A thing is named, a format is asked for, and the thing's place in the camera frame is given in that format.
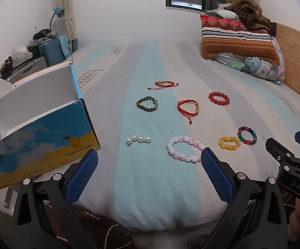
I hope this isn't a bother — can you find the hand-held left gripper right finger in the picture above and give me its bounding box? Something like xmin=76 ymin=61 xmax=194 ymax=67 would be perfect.
xmin=200 ymin=147 xmax=289 ymax=249

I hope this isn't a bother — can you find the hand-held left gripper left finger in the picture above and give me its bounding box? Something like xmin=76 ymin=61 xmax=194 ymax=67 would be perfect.
xmin=12 ymin=150 xmax=99 ymax=249

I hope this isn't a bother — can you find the multicoloured bead bracelet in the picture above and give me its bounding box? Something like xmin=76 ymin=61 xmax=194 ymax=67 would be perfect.
xmin=237 ymin=126 xmax=258 ymax=146

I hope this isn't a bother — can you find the blue yellow cardboard box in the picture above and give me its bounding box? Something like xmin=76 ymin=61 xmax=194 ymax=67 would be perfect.
xmin=0 ymin=63 xmax=101 ymax=190

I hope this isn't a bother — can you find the pink bead bracelet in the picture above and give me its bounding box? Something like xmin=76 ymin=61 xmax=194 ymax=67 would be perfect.
xmin=166 ymin=135 xmax=205 ymax=163

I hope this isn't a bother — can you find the red bead bracelet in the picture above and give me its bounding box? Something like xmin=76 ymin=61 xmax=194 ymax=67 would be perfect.
xmin=208 ymin=91 xmax=230 ymax=107

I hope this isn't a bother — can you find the brown wooden bead bracelet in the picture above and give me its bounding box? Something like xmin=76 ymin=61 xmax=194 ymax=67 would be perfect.
xmin=136 ymin=96 xmax=159 ymax=112

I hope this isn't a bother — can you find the person's right hand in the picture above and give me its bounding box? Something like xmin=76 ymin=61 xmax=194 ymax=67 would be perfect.
xmin=288 ymin=199 xmax=300 ymax=242

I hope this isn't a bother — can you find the floral quilt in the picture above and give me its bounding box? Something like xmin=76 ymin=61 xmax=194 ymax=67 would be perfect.
xmin=212 ymin=38 xmax=285 ymax=86

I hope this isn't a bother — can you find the striped orange pillow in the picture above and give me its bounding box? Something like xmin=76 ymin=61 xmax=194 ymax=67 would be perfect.
xmin=200 ymin=14 xmax=280 ymax=63

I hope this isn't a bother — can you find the grey suitcase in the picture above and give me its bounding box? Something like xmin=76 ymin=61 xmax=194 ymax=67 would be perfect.
xmin=0 ymin=57 xmax=48 ymax=83

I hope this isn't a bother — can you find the blue suitcase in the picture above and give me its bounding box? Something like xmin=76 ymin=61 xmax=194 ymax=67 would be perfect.
xmin=37 ymin=35 xmax=71 ymax=66

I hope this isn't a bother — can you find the blue towel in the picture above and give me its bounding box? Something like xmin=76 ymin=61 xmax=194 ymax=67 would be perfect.
xmin=57 ymin=34 xmax=71 ymax=59

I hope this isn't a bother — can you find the brown blanket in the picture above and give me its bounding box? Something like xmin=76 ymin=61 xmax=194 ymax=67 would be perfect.
xmin=226 ymin=0 xmax=278 ymax=37

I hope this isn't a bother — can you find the dark clutter pile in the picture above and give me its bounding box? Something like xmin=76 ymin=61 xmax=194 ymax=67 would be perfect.
xmin=0 ymin=56 xmax=13 ymax=73

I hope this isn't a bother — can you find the white plastic bag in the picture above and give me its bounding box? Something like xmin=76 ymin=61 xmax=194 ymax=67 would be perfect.
xmin=10 ymin=45 xmax=33 ymax=66

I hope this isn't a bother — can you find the white pillow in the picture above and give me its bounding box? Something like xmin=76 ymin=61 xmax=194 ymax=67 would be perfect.
xmin=207 ymin=9 xmax=240 ymax=20

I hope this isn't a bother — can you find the dark clothing pile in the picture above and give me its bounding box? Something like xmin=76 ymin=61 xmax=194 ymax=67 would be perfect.
xmin=27 ymin=27 xmax=59 ymax=51

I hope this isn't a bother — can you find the blue desk lamp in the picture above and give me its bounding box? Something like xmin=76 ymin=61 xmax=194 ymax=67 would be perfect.
xmin=49 ymin=6 xmax=65 ymax=32

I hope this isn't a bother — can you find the yellow bead bracelet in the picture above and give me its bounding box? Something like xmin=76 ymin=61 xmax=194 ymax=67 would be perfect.
xmin=218 ymin=136 xmax=241 ymax=151

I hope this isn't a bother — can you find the white pearl bracelet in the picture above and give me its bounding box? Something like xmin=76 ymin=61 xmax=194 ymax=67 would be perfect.
xmin=125 ymin=136 xmax=152 ymax=146

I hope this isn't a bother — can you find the red cord bracelet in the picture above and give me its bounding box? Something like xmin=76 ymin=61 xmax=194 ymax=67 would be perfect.
xmin=177 ymin=99 xmax=199 ymax=125
xmin=147 ymin=80 xmax=180 ymax=91

